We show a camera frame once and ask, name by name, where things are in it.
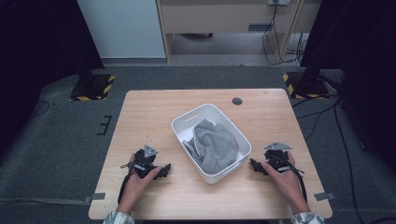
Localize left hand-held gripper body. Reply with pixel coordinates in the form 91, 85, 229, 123
134, 144, 163, 180

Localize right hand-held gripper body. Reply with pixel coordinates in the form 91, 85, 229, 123
263, 142, 293, 173

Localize grey shorts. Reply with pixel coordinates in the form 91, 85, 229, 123
181, 118, 240, 175

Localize white plastic bin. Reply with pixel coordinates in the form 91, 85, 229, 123
171, 103, 252, 185

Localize person's left hand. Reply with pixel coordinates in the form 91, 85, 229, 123
121, 152, 163, 204

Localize person's right hand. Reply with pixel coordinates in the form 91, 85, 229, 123
261, 150, 309, 208

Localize black tape floor marks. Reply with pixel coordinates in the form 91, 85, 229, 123
96, 115, 113, 136

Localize grey tape strip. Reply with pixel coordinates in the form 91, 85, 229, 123
313, 191, 337, 202
83, 192, 106, 205

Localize striped black stand base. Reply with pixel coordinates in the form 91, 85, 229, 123
282, 71, 331, 100
69, 73, 116, 102

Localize grey desk label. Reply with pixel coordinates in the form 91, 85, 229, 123
247, 22, 274, 32

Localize white cabinet panel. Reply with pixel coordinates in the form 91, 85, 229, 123
77, 0, 166, 59

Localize black curtain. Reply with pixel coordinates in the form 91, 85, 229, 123
300, 0, 396, 175
0, 0, 106, 157

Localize light wooden desk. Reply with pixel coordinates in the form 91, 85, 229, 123
155, 0, 323, 64

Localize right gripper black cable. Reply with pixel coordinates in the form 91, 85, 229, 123
279, 155, 308, 203

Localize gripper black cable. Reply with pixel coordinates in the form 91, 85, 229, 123
117, 161, 135, 204
279, 155, 308, 203

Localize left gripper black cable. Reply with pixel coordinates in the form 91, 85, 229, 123
117, 161, 135, 204

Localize thin black floor cable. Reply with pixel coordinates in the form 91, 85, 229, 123
31, 100, 51, 118

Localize black hanging cable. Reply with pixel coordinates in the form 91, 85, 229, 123
262, 3, 309, 66

